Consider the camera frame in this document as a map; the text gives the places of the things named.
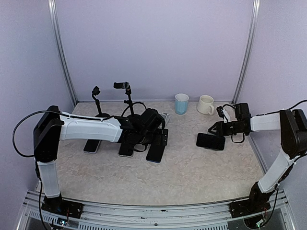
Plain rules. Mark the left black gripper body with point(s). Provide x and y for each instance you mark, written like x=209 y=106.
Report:
x=156 y=140

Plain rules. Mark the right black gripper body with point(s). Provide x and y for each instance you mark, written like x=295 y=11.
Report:
x=229 y=131

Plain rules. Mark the black phone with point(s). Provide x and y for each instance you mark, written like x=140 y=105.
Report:
x=211 y=142

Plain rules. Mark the blue phone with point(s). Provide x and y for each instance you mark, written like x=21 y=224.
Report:
x=155 y=153

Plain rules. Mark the grey folding phone stand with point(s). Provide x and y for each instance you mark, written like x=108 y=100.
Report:
x=166 y=117

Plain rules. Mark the tall black phone stand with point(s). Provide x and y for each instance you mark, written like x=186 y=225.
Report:
x=129 y=102

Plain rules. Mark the black round-base phone stand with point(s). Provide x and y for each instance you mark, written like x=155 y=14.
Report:
x=96 y=91

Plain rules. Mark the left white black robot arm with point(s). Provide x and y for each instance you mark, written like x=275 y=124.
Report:
x=147 y=129

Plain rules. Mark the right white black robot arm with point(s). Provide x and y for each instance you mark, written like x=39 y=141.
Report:
x=285 y=129

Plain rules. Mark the cream ceramic mug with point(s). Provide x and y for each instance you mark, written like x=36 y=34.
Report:
x=205 y=105

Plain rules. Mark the light blue cup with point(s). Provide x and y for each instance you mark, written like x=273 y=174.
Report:
x=181 y=103

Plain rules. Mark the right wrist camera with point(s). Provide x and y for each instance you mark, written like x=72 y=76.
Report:
x=223 y=114

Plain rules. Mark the front aluminium rail base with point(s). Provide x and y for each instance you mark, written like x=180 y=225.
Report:
x=104 y=216

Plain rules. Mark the right aluminium frame post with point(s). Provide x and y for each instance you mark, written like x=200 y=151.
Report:
x=248 y=50

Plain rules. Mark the aluminium frame post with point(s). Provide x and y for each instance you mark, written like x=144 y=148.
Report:
x=60 y=48
x=248 y=50

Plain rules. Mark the left aluminium frame post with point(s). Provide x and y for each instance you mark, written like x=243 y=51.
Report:
x=60 y=48

